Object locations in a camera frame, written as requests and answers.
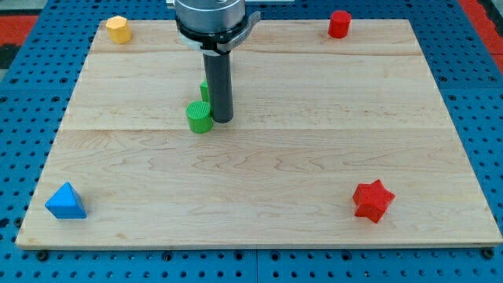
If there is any silver cylindrical robot end effector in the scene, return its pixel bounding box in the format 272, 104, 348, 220
166, 0, 261, 53

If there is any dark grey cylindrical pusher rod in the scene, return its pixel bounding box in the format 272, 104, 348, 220
204, 53, 233, 123

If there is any red star block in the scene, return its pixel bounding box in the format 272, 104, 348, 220
352, 179, 396, 223

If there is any green block behind rod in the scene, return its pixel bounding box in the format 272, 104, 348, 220
200, 80, 210, 102

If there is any green cylinder block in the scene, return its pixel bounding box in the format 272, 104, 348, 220
185, 101, 213, 134

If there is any yellow hexagon block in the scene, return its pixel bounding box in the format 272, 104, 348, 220
105, 16, 132, 44

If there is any red cylinder block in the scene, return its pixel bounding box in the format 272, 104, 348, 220
327, 10, 352, 39

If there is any light wooden board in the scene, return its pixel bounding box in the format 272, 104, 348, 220
16, 20, 502, 250

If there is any blue triangle block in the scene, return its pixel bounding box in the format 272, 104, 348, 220
45, 182, 87, 219

